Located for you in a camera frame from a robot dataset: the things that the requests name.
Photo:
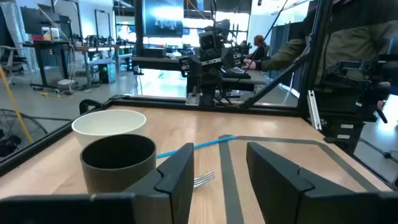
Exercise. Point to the brown mat with grey border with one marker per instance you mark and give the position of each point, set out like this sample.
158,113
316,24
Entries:
230,186

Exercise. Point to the person's hand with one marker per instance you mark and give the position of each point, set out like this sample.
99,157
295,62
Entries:
250,64

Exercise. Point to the large wall monitor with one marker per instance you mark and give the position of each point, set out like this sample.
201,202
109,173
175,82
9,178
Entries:
163,18

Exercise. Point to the white ceramic bowl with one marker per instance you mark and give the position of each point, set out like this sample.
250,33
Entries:
105,123

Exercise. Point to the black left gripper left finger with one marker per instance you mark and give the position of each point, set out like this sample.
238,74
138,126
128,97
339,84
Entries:
174,186

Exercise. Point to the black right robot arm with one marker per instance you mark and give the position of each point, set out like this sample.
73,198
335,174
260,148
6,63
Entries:
208,90

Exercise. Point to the computer tower with green light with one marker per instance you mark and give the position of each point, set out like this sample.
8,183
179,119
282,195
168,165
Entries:
107,74

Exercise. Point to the grey side table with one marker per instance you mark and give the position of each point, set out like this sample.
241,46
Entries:
161,62

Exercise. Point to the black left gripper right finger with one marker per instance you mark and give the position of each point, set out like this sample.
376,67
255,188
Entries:
280,186

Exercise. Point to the person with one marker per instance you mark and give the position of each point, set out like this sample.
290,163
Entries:
351,46
259,46

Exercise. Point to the black floor fan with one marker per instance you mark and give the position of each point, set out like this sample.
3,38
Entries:
18,130

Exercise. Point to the blue drinking straw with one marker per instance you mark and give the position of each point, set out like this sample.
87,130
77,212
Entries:
211,143

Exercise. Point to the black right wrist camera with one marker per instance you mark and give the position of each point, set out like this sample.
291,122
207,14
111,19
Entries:
207,40

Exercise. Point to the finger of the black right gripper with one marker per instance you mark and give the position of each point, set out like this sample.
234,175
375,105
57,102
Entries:
191,67
231,59

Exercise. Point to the white aluminium bracket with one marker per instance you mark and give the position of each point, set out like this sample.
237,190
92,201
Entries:
314,109

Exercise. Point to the black aluminium table frame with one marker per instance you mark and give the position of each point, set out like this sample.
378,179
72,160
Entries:
314,62

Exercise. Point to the black robot arm on stand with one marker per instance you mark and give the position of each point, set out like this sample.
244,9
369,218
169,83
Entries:
351,102

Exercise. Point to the black laptop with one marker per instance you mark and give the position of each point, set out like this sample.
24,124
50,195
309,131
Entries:
234,72

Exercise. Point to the black plastic cup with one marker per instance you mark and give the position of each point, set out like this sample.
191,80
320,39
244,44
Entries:
102,177

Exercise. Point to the dark workshop desk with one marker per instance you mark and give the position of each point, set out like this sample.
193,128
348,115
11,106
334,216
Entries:
46,49

